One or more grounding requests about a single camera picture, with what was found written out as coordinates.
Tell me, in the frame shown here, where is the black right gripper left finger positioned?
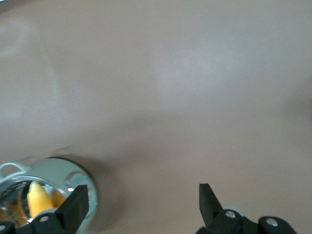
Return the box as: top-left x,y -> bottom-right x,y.
16,184 -> 89,234

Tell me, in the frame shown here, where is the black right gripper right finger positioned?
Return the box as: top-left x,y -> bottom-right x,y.
196,183 -> 297,234

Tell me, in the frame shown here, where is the yellow corn cob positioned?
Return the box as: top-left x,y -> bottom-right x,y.
26,180 -> 56,217

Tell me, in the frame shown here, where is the stainless steel pot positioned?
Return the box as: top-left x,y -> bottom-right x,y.
0,157 -> 98,234

